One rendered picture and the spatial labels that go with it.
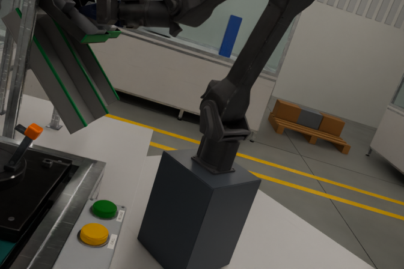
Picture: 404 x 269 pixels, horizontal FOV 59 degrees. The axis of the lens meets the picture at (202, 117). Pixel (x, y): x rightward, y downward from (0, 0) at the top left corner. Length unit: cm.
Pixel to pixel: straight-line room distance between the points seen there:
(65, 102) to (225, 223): 42
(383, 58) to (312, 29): 195
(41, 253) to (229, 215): 32
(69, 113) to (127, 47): 375
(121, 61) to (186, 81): 85
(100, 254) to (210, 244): 22
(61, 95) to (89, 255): 39
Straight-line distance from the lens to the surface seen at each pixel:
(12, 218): 58
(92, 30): 83
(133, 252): 74
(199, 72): 446
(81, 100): 93
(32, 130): 62
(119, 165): 103
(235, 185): 63
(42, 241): 56
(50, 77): 83
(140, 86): 457
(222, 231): 69
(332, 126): 635
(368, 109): 1014
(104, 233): 57
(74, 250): 55
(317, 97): 961
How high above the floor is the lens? 131
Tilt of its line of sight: 15 degrees down
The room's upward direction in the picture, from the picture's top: 18 degrees clockwise
